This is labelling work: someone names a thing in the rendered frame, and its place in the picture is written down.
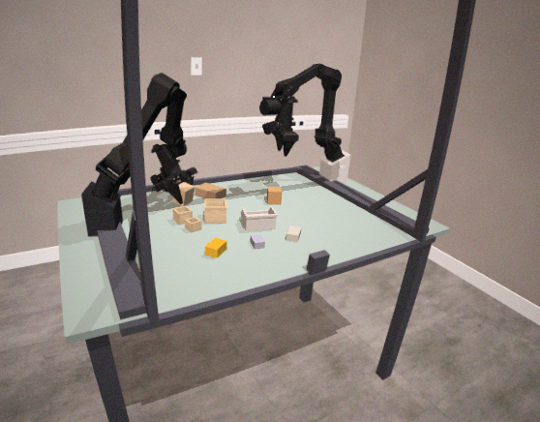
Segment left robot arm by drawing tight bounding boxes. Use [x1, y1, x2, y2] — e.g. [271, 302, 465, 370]
[91, 73, 187, 202]

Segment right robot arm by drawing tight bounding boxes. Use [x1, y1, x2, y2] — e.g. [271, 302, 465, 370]
[259, 64, 345, 163]

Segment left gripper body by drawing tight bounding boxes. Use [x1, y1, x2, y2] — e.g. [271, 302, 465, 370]
[155, 158, 198, 192]

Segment yellow block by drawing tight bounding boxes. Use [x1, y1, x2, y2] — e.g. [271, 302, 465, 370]
[205, 237, 226, 258]

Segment white open box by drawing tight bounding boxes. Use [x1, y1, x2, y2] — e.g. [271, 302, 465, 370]
[241, 206, 278, 230]

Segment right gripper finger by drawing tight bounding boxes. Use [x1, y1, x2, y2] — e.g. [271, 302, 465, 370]
[280, 139, 296, 157]
[272, 133, 283, 151]

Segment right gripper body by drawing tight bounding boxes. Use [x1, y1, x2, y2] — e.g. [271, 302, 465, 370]
[274, 114, 299, 141]

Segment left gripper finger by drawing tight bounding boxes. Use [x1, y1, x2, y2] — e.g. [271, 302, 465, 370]
[179, 176, 194, 185]
[163, 184, 183, 204]

